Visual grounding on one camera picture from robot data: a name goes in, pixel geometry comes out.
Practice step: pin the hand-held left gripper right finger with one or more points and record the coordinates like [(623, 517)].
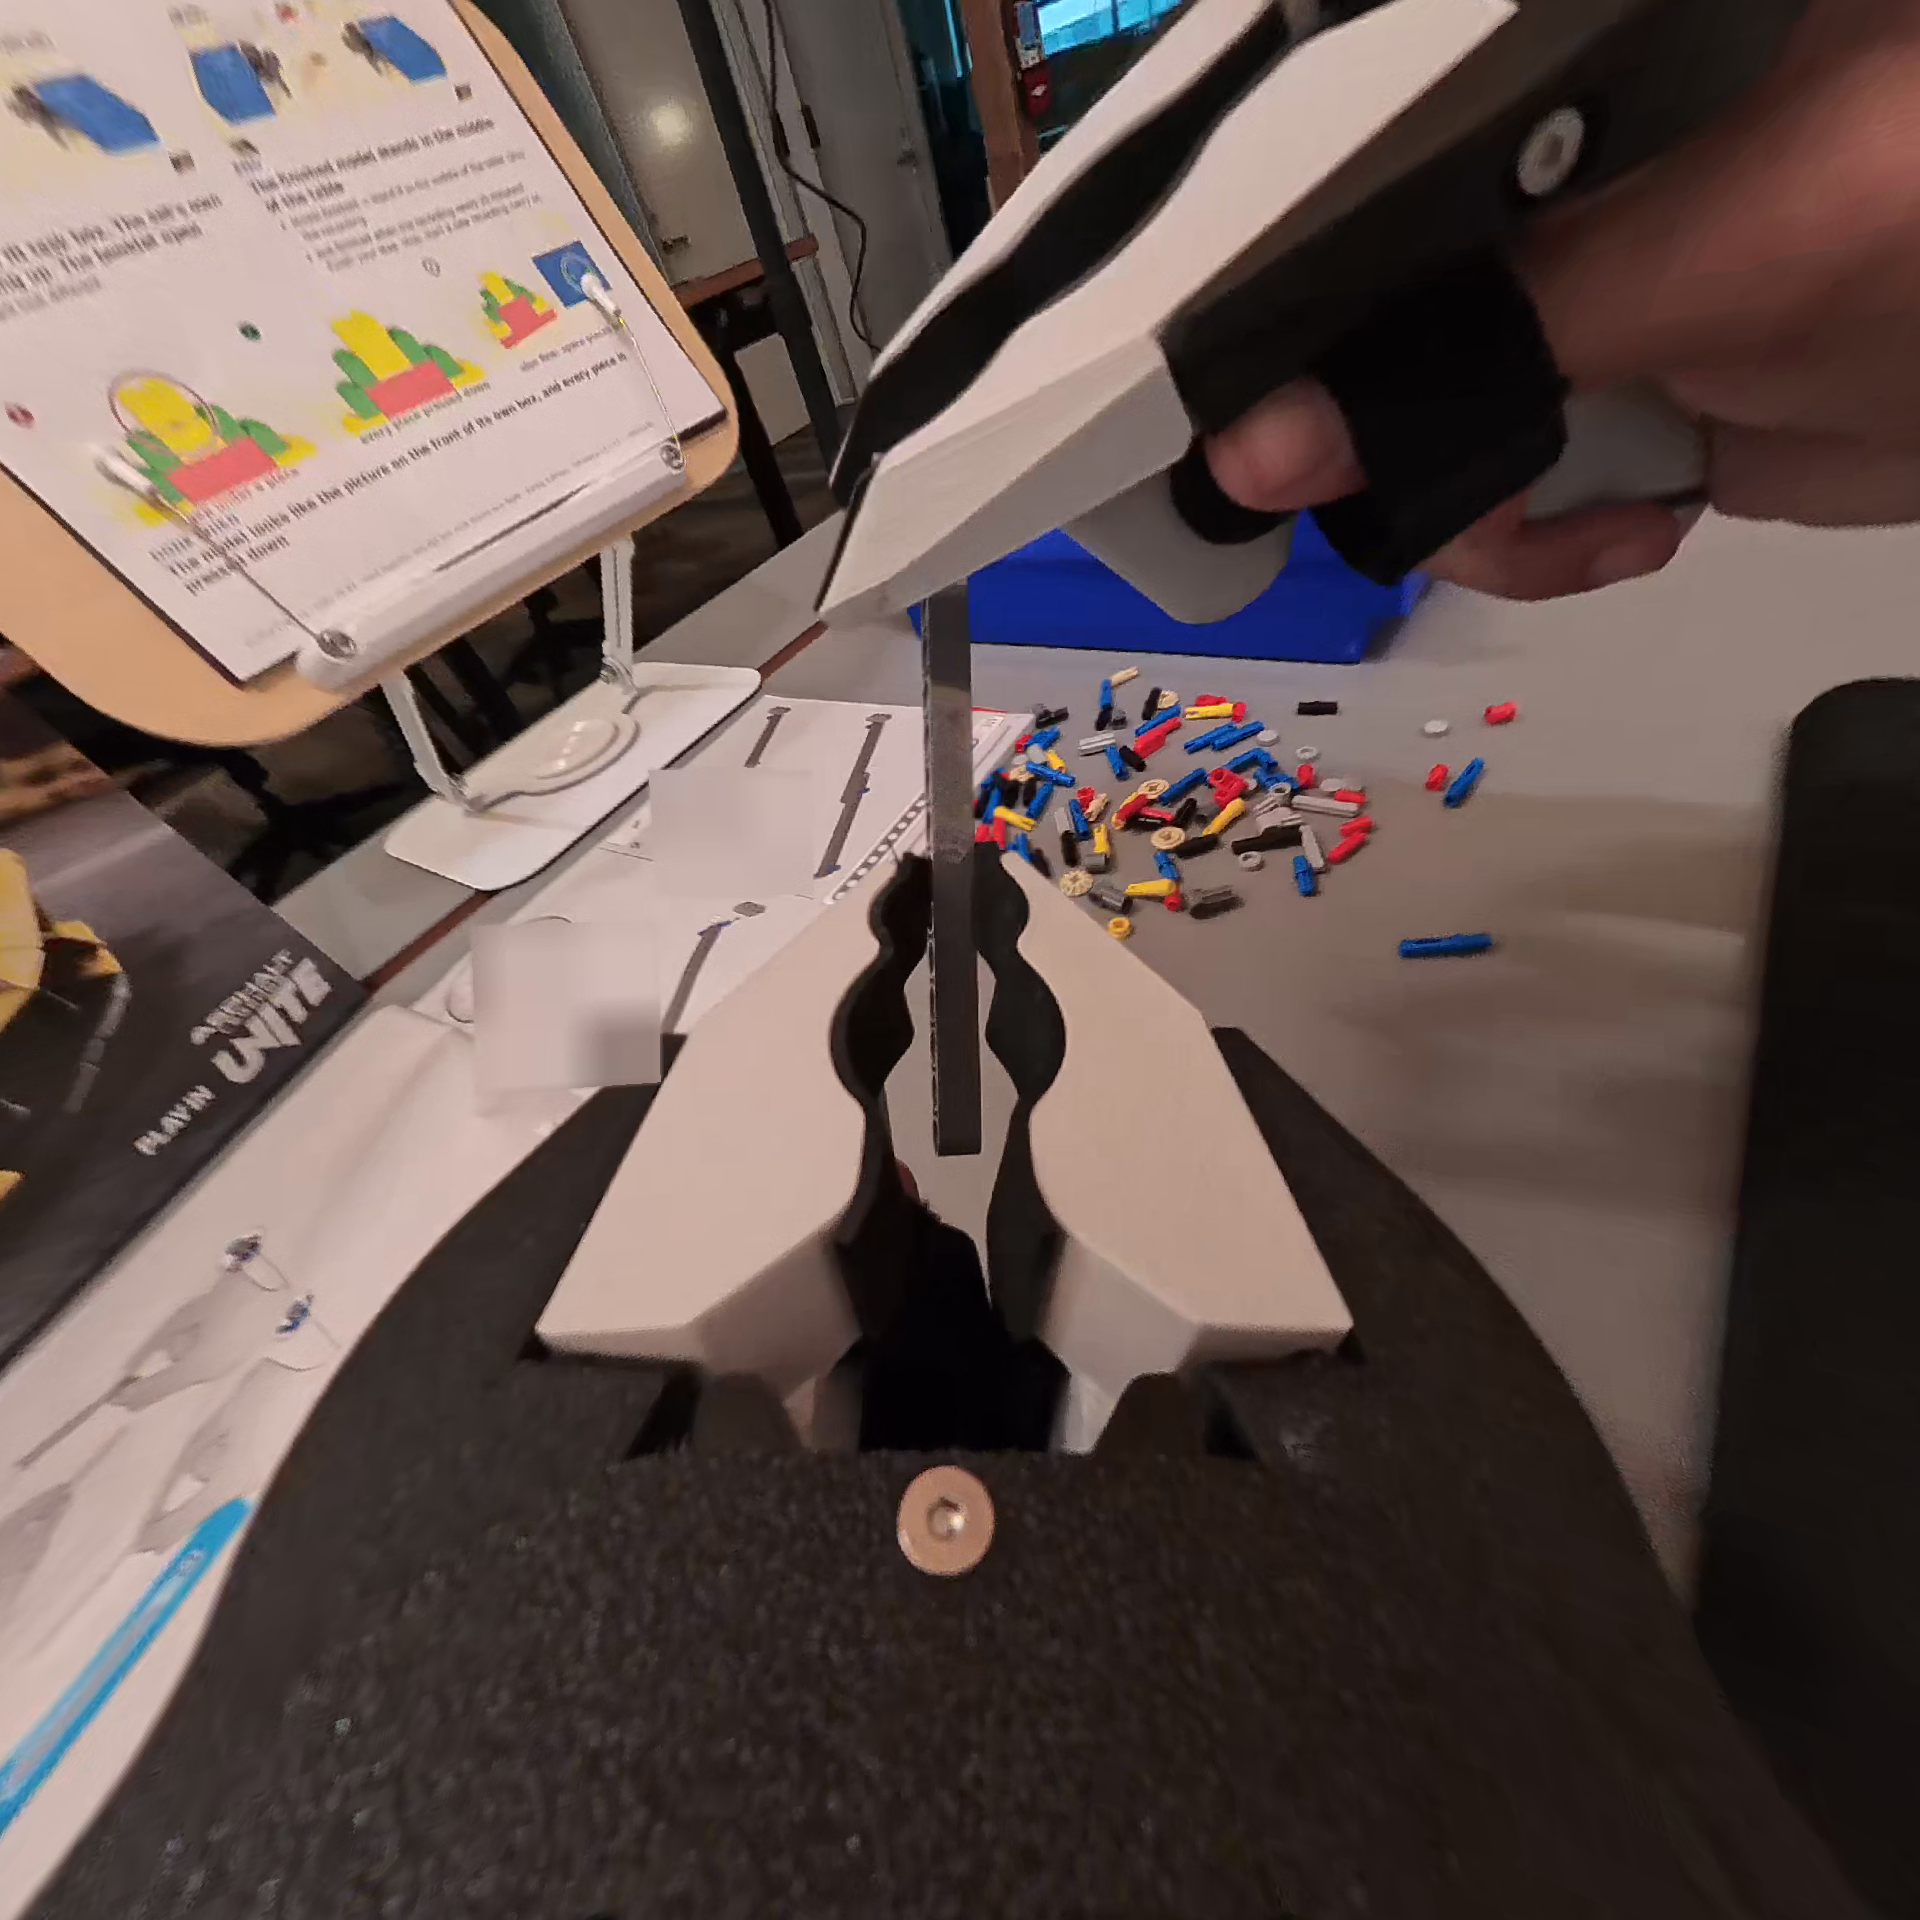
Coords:
[(1186, 1184)]

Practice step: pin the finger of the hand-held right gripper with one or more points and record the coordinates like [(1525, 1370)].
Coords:
[(1201, 270), (1051, 149)]

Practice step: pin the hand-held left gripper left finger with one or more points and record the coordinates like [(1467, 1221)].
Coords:
[(706, 1184)]

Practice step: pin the long grey lego beam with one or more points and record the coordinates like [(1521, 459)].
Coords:
[(954, 975)]

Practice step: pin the blue lego pin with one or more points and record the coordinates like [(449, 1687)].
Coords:
[(1445, 946)]

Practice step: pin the pile of small lego pieces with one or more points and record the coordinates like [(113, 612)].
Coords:
[(1277, 839)]

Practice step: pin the lego instruction booklet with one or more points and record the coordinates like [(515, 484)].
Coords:
[(346, 1200)]

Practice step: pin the lego set box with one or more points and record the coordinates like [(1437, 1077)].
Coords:
[(149, 962)]

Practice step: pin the person's right hand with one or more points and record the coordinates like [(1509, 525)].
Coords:
[(1770, 301)]

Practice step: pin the black metal pole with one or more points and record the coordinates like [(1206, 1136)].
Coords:
[(758, 181)]

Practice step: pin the blue plastic bin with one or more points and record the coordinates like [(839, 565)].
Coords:
[(1081, 600)]

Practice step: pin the printed instruction sheet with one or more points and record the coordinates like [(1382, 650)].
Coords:
[(300, 301)]

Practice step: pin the wooden book stand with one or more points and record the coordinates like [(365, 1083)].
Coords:
[(90, 646)]

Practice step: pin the wooden post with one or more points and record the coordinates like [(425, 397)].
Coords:
[(998, 91)]

